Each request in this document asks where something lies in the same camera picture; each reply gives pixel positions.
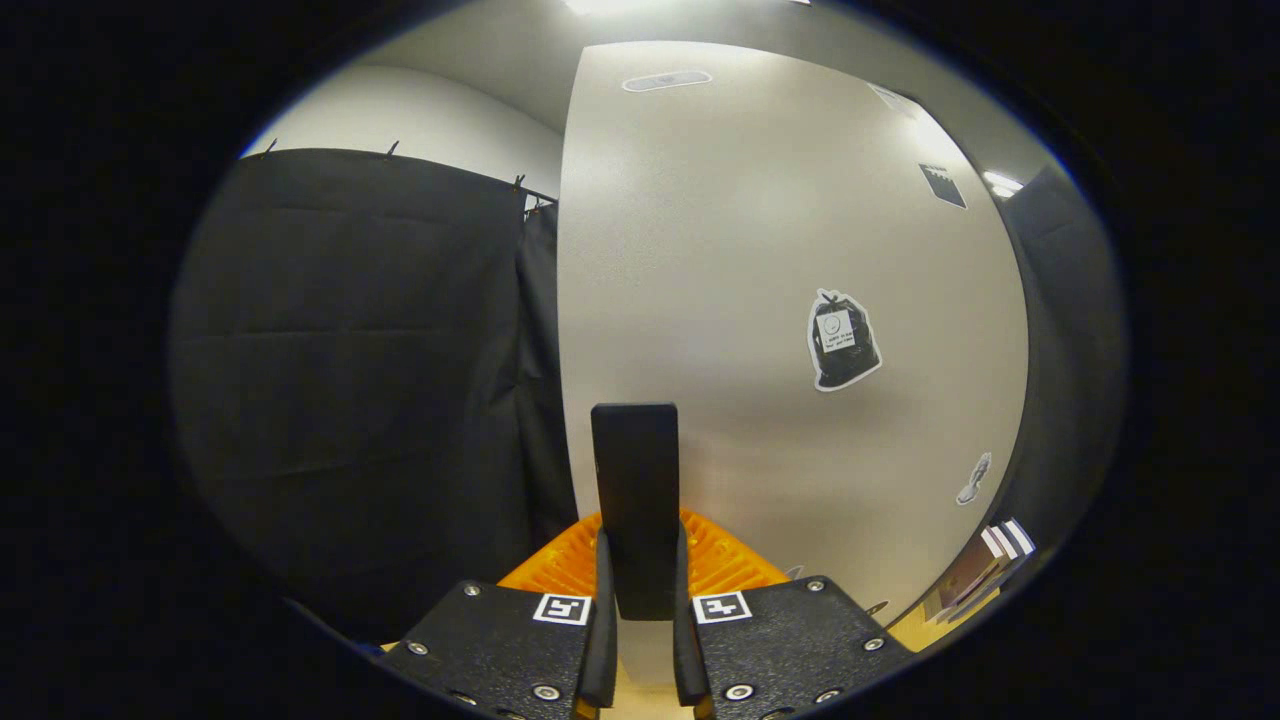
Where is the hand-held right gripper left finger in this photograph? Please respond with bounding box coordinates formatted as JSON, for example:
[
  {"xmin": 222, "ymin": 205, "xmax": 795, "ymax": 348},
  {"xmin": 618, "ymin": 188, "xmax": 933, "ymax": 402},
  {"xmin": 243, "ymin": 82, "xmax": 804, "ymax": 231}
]
[{"xmin": 380, "ymin": 512, "xmax": 619, "ymax": 720}]

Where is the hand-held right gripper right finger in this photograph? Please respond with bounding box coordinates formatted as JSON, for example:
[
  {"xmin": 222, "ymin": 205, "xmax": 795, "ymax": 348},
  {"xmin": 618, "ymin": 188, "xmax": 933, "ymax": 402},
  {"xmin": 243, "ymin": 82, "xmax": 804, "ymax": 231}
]
[{"xmin": 672, "ymin": 510, "xmax": 916, "ymax": 720}]

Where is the black door handle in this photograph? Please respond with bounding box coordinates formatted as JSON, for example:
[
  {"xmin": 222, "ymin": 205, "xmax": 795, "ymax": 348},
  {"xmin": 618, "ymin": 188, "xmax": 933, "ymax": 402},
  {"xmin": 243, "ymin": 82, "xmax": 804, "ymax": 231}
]
[{"xmin": 591, "ymin": 403, "xmax": 681, "ymax": 622}]

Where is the light grey cabinet door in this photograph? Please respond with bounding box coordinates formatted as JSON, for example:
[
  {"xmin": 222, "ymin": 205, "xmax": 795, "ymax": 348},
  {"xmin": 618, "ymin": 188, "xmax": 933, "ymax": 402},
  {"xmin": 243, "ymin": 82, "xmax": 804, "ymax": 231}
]
[{"xmin": 557, "ymin": 40, "xmax": 1031, "ymax": 691}]

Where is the white book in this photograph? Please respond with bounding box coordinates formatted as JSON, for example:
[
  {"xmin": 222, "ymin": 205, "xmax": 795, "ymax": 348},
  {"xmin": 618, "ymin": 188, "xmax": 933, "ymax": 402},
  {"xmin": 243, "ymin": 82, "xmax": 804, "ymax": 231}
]
[{"xmin": 945, "ymin": 527, "xmax": 1021, "ymax": 606}]

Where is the black backdrop cloth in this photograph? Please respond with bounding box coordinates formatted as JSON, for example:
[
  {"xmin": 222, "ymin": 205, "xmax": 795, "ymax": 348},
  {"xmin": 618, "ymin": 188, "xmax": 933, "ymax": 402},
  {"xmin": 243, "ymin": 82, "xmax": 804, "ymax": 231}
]
[{"xmin": 168, "ymin": 148, "xmax": 1129, "ymax": 641}]

